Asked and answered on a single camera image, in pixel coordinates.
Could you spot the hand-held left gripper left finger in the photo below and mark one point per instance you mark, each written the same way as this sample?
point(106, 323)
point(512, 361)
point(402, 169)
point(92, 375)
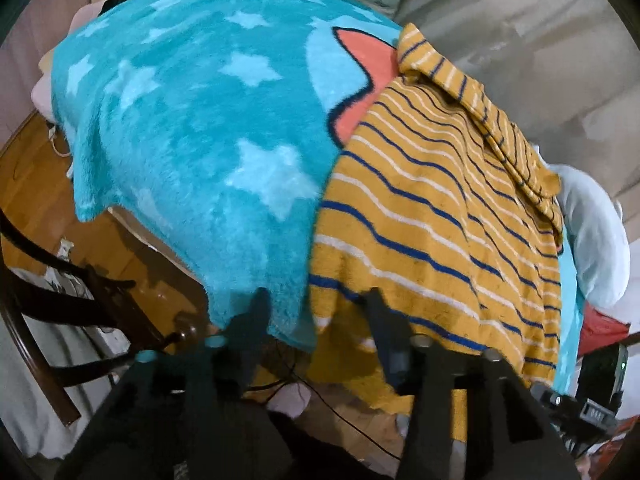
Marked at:
point(258, 312)

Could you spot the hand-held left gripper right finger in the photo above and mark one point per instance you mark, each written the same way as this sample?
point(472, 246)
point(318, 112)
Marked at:
point(386, 332)

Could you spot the yellow striped sweater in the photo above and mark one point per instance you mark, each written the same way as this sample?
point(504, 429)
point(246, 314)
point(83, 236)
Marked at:
point(425, 220)

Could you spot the red cloth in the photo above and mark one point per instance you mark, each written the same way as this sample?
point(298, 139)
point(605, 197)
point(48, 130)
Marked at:
point(600, 332)

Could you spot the pink slipper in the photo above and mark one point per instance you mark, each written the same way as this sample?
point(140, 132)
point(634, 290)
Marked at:
point(287, 402)

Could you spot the white pillow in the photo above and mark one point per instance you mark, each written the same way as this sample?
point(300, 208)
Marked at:
point(595, 240)

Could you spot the turquoise star blanket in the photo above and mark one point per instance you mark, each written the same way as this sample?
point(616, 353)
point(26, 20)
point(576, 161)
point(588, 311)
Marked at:
point(200, 125)

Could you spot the dark wooden chair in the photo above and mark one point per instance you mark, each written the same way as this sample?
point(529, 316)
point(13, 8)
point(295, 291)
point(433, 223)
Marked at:
point(55, 305)

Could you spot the white cloth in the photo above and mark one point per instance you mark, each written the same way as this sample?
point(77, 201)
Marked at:
point(30, 410)

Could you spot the beige quilt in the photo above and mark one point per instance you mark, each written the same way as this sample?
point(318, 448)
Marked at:
point(525, 40)

